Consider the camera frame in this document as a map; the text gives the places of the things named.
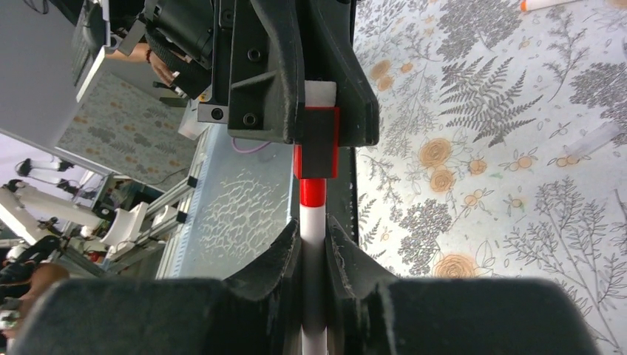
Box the floral patterned mat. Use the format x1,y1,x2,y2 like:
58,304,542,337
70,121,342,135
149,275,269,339
355,1,626,354

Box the white pen orange cap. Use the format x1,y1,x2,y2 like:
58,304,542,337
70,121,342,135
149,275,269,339
520,0,577,12

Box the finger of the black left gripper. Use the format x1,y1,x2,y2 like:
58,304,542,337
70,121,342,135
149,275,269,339
296,0,379,147
228,1,305,144

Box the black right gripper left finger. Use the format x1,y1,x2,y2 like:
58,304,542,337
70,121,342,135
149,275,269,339
10,220,302,354

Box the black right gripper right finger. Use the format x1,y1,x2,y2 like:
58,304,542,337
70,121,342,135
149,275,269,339
325,217,598,354

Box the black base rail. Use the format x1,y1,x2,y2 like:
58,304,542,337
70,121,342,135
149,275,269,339
339,147,359,245

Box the white pen red tip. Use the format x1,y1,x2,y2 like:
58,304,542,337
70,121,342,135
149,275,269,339
299,179,328,354

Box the person hand in background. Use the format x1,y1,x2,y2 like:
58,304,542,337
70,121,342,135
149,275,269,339
146,50,177,86

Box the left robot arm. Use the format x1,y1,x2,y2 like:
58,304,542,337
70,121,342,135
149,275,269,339
78,1,379,147

